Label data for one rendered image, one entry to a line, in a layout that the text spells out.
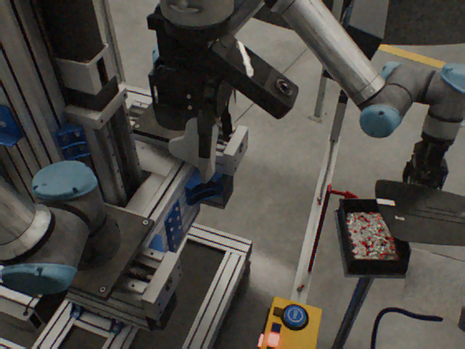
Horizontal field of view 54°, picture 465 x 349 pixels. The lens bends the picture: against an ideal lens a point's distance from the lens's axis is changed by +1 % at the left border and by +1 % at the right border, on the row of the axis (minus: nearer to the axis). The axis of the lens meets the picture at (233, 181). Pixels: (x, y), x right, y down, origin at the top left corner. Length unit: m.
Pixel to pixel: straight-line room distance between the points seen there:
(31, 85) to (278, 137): 2.02
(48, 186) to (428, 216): 0.73
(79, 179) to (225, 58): 0.50
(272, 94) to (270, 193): 2.03
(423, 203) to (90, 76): 0.73
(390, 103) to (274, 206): 1.57
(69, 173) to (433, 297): 0.83
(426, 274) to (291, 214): 1.38
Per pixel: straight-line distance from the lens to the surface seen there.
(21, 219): 0.82
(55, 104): 1.10
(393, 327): 2.21
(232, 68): 0.50
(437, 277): 1.13
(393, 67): 1.09
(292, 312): 0.93
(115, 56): 3.04
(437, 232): 0.92
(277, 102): 0.51
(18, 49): 0.99
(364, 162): 2.79
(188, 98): 0.53
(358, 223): 1.38
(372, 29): 1.43
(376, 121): 0.96
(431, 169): 1.13
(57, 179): 0.93
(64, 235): 0.86
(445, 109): 1.07
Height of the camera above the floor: 1.91
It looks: 48 degrees down
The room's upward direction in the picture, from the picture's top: straight up
